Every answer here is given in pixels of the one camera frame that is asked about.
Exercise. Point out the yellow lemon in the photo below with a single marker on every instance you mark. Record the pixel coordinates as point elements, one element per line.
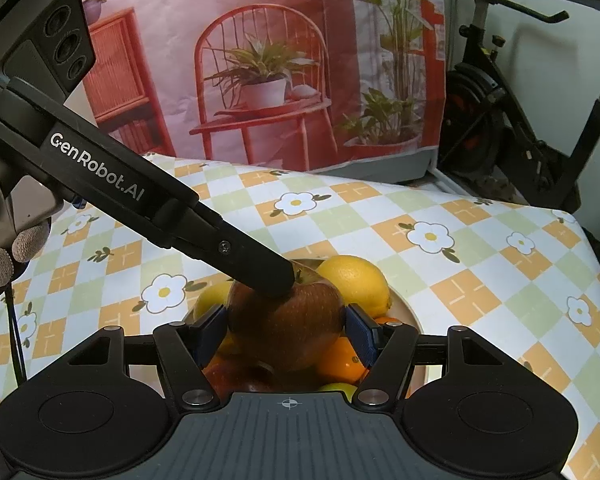
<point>355,280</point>

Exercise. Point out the beige plate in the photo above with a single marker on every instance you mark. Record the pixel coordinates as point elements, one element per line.
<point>412,325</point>

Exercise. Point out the dark red apple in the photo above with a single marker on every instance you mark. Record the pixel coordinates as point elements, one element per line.
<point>290,330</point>

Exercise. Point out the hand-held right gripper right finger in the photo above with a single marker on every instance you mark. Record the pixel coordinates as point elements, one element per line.
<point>362,332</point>

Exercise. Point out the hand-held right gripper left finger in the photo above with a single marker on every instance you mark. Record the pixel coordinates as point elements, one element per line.
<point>210,332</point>

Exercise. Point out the orange mandarin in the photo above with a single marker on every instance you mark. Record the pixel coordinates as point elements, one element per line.
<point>392,319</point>
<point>340,360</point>

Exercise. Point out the checkered flower tablecloth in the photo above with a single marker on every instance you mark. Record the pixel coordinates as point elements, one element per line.
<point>379,200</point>

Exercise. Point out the black exercise bike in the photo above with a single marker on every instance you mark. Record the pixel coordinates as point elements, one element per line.
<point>484,125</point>

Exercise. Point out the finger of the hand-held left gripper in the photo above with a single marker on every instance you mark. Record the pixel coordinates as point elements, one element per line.
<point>250,265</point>

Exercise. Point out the printed backdrop cloth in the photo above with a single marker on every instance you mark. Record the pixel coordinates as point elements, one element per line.
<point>180,10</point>

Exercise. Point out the round yellow orange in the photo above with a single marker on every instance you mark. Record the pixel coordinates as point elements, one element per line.
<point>212,300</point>

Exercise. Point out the green apple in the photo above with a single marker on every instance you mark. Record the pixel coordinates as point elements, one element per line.
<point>337,390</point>

